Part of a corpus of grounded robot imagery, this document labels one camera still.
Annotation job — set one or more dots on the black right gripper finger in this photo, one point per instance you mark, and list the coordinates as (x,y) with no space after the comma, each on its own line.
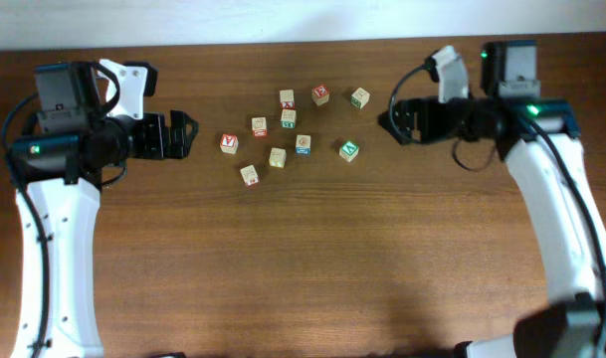
(394,118)
(402,136)

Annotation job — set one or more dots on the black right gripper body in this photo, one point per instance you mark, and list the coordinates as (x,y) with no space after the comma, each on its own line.
(421,120)

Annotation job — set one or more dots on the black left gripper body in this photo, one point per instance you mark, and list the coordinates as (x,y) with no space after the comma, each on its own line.
(146,137)

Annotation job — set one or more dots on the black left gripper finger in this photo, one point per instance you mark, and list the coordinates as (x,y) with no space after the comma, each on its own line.
(179,147)
(182,125)

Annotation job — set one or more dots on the green letter V block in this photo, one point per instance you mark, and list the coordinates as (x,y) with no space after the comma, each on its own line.
(348,150)

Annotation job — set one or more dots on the wooden block yellow side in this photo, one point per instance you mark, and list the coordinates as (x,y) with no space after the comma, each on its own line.
(278,157)

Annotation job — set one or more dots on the wooden block blue side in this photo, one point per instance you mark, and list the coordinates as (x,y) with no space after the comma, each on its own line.
(303,143)

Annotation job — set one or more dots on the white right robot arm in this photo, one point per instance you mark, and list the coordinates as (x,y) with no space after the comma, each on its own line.
(538,140)

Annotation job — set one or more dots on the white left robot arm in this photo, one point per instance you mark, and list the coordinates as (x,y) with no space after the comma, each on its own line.
(83,118)

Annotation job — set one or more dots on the wooden block green corner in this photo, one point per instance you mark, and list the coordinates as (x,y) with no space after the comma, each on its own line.
(360,98)

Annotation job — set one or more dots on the red letter A block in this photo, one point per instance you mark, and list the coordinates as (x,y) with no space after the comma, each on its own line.
(229,143)

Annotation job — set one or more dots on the wooden block red bottom edge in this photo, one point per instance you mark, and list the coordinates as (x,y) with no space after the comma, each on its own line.
(250,175)

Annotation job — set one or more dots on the red letter E block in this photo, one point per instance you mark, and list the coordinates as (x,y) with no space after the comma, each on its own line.
(320,95)

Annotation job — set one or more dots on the wooden block green side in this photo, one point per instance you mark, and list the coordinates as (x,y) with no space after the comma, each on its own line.
(288,118)

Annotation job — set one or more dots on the wooden block red X side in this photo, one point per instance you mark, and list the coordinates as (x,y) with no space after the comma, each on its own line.
(287,99)

